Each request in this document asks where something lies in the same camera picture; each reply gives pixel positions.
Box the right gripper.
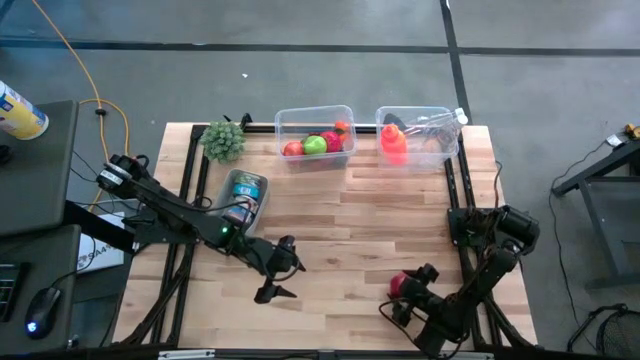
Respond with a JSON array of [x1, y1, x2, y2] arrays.
[[390, 263, 449, 329]]

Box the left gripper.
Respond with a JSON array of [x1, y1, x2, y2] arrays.
[[249, 234, 307, 305]]

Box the red pomegranate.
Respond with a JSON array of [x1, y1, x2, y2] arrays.
[[389, 272, 409, 299], [320, 130, 344, 154]]

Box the blue red food can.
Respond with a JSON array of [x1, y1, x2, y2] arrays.
[[224, 207, 254, 226]]

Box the teal food can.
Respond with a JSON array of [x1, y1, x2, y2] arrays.
[[232, 183, 261, 200]]

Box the green pear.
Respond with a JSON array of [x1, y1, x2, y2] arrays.
[[302, 134, 329, 156]]

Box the clear plastic storage bin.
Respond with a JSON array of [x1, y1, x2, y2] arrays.
[[274, 104, 358, 174], [374, 105, 461, 174]]

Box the coral plastic squeeze bottle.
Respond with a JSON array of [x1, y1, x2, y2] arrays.
[[379, 123, 410, 168]]

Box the clear bottle white cap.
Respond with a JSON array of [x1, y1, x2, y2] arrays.
[[407, 107, 470, 139], [407, 124, 456, 161]]

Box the clear tray with cans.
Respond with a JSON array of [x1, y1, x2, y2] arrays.
[[214, 168, 271, 236]]

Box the green artificial plant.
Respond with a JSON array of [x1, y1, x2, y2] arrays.
[[199, 120, 247, 163]]

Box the white printed sign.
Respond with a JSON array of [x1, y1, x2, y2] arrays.
[[77, 212, 126, 274]]

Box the black metal stand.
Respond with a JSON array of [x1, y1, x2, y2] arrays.
[[549, 137, 640, 291]]

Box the black computer mouse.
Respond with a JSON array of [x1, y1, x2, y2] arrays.
[[24, 286, 62, 341]]

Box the black side desk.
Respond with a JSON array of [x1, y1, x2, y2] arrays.
[[0, 99, 81, 354]]

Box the black keyboard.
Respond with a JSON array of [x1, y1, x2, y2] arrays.
[[0, 262, 26, 324]]

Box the yellow wipes canister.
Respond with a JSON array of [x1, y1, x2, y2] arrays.
[[0, 80, 50, 141]]

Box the black aluminium table frame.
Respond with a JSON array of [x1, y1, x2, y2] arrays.
[[117, 113, 539, 351]]

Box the black floor cable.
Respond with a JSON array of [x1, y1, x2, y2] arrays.
[[547, 192, 629, 331]]

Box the black wire basket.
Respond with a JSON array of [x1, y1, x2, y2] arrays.
[[567, 302, 640, 360]]

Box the yellow extension cable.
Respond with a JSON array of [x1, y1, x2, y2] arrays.
[[30, 0, 137, 214]]

